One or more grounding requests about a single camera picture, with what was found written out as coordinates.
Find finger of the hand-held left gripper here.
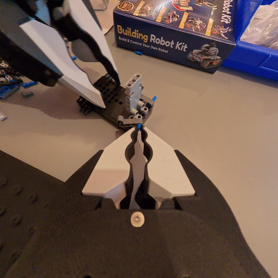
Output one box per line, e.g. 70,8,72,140
51,0,121,85
19,19,106,108

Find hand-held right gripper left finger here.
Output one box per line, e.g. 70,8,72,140
82,127,139,209

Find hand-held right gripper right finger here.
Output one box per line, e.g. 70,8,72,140
135,126,196,209

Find dark grey short beam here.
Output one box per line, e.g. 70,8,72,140
118,115,143,128

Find black perforated motor block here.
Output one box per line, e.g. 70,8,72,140
76,73,156,132

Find grey frame piece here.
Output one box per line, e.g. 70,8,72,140
125,73,144,116

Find blue robot kit box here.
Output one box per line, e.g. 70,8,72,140
113,0,237,74

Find blue plastic bin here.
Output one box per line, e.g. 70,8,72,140
222,0,278,75

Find clear plastic bag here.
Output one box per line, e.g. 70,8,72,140
240,4,278,50

